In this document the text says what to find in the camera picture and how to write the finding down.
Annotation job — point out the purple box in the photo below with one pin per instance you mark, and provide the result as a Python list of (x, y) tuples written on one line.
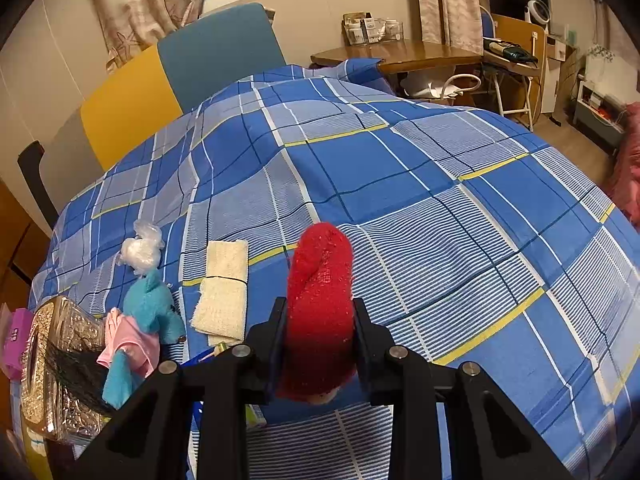
[(17, 340)]

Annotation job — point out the small potted plant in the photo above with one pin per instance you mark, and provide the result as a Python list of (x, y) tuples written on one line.
[(600, 53)]

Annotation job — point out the wooden cabinet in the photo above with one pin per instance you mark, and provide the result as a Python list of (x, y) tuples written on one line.
[(17, 245)]

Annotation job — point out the yellow box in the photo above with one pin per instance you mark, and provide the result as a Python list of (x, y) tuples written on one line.
[(37, 460)]

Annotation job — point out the pink blanket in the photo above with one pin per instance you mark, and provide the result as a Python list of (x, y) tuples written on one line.
[(627, 170)]

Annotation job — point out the clear ornate box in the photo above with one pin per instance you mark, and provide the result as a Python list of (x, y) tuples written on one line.
[(65, 330)]

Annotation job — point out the wooden table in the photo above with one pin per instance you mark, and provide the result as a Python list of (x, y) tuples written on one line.
[(415, 55)]

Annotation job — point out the beige patterned curtain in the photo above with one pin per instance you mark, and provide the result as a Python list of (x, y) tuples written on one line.
[(445, 0), (140, 5)]

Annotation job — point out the red knitted sock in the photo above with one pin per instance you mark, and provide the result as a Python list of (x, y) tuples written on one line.
[(320, 285)]

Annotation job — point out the pink cloth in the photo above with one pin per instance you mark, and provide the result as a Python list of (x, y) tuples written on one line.
[(130, 342)]

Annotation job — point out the blue plaid bed sheet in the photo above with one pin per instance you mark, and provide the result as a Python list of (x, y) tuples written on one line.
[(400, 185)]

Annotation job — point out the black chair back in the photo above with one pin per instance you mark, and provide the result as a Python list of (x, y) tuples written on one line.
[(37, 180)]

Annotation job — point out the black fibrous bundle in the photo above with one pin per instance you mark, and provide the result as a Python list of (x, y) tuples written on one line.
[(75, 375)]

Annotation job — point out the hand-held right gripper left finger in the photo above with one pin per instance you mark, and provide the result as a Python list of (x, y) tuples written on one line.
[(276, 340)]

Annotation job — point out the white side cabinet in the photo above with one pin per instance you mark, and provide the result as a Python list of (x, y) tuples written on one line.
[(557, 70)]

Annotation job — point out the white electric fireplace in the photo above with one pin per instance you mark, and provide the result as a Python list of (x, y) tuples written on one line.
[(597, 110)]

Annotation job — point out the yellow blue grey headboard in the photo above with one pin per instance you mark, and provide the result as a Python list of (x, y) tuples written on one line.
[(215, 55)]

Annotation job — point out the clear desktop organizer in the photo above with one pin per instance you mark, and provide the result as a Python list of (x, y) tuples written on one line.
[(372, 30)]

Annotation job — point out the cream rolled towel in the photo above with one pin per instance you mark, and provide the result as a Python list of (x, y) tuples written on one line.
[(220, 300)]

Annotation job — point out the white folding chair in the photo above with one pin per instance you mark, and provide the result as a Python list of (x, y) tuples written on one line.
[(520, 85)]

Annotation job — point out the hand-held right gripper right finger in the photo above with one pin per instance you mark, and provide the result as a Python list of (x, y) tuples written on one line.
[(361, 340)]

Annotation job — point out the white round fan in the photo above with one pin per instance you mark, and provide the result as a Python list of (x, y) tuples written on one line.
[(535, 10)]

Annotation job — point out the green white hair dryer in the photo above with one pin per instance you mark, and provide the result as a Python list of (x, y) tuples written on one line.
[(510, 52)]

